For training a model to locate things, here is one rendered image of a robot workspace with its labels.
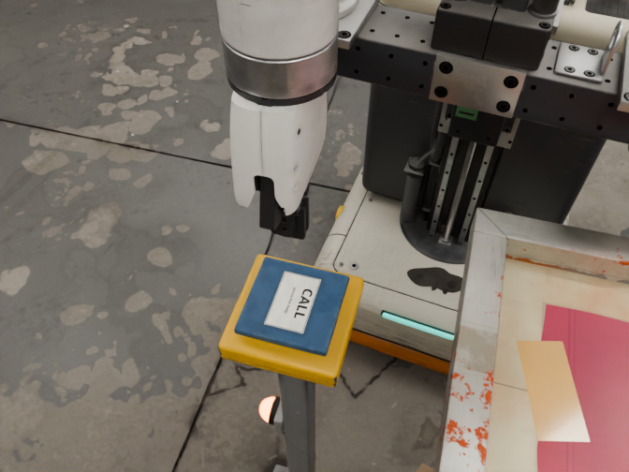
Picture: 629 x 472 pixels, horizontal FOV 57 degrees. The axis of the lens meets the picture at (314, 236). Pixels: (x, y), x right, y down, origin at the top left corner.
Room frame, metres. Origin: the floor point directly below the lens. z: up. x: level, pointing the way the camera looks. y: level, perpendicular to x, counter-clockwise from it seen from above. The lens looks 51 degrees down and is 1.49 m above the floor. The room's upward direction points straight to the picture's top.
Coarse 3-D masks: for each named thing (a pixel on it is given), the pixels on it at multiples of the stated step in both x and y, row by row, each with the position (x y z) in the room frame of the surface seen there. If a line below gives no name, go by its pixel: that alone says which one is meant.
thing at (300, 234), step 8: (304, 208) 0.33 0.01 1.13; (288, 216) 0.32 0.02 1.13; (296, 216) 0.33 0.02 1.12; (304, 216) 0.32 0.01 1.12; (280, 224) 0.32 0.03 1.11; (288, 224) 0.32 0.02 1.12; (296, 224) 0.33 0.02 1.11; (304, 224) 0.32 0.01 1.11; (272, 232) 0.33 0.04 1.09; (280, 232) 0.32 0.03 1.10; (288, 232) 0.32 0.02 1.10; (296, 232) 0.33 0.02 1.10; (304, 232) 0.32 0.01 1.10
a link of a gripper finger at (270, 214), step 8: (264, 176) 0.29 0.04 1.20; (264, 184) 0.29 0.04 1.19; (272, 184) 0.29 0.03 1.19; (264, 192) 0.29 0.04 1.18; (272, 192) 0.29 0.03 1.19; (264, 200) 0.29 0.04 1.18; (272, 200) 0.29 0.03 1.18; (264, 208) 0.29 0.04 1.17; (272, 208) 0.29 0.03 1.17; (280, 208) 0.30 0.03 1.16; (264, 216) 0.29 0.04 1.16; (272, 216) 0.29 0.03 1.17; (280, 216) 0.30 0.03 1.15; (264, 224) 0.28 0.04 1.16; (272, 224) 0.28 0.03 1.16
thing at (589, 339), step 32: (544, 320) 0.32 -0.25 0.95; (576, 320) 0.32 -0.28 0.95; (608, 320) 0.32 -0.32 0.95; (576, 352) 0.28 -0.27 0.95; (608, 352) 0.28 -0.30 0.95; (576, 384) 0.25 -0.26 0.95; (608, 384) 0.25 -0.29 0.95; (608, 416) 0.22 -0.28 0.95; (544, 448) 0.18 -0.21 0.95; (576, 448) 0.18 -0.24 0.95; (608, 448) 0.18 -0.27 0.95
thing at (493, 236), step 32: (480, 224) 0.43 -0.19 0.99; (512, 224) 0.43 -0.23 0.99; (544, 224) 0.43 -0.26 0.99; (480, 256) 0.38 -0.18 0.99; (512, 256) 0.40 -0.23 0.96; (544, 256) 0.39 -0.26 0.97; (576, 256) 0.39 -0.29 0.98; (608, 256) 0.38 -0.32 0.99; (480, 288) 0.34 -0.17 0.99; (480, 320) 0.30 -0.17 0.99; (480, 352) 0.26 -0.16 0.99; (448, 384) 0.24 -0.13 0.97; (480, 384) 0.23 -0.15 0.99; (448, 416) 0.20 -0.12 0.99; (480, 416) 0.20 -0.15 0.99; (448, 448) 0.17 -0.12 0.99; (480, 448) 0.17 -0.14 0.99
